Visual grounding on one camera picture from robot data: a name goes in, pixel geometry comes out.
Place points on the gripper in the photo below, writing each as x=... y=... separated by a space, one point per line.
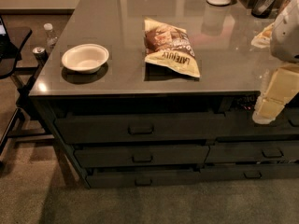
x=286 y=36

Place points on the drawer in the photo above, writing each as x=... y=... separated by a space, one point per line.
x=253 y=152
x=241 y=124
x=143 y=178
x=250 y=172
x=91 y=157
x=139 y=127

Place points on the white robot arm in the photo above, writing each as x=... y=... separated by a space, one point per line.
x=281 y=36

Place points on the dark drawer cabinet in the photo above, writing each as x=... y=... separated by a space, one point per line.
x=231 y=72

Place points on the black container with scoop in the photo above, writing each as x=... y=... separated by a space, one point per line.
x=262 y=8

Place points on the yellow brown chip bag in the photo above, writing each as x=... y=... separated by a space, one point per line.
x=169 y=46

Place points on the white paper bowl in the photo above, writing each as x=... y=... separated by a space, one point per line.
x=85 y=59

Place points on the clear plastic water bottle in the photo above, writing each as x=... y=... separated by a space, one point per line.
x=52 y=38

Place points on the silver soda can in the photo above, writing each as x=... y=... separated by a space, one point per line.
x=41 y=55

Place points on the black side chair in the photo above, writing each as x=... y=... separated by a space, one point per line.
x=24 y=79

